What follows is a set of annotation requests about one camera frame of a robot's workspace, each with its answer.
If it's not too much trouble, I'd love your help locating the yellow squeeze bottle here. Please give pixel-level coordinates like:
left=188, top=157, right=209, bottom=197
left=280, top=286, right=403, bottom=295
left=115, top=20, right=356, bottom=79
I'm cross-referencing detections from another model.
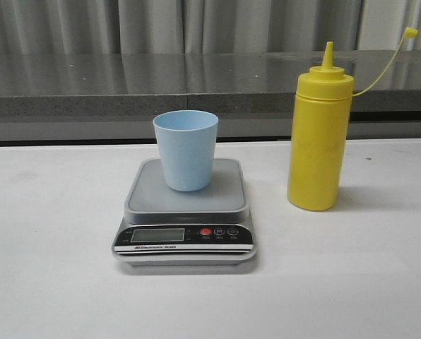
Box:
left=287, top=26, right=420, bottom=212

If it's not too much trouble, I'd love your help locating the light blue plastic cup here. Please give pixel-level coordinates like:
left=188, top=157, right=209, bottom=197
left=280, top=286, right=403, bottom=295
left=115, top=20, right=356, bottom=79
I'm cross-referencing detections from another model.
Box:
left=153, top=110, right=219, bottom=191

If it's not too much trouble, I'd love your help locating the grey stone counter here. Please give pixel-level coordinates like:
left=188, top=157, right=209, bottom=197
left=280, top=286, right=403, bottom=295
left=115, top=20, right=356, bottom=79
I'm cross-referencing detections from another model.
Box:
left=0, top=51, right=421, bottom=144

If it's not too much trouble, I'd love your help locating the silver digital kitchen scale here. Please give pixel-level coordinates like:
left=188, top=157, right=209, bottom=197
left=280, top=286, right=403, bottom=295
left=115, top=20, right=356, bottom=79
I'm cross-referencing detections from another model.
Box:
left=112, top=158, right=258, bottom=273

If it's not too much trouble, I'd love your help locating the grey curtain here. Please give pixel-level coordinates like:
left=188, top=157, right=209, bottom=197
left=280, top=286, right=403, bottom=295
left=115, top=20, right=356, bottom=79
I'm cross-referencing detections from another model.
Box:
left=0, top=1, right=421, bottom=54

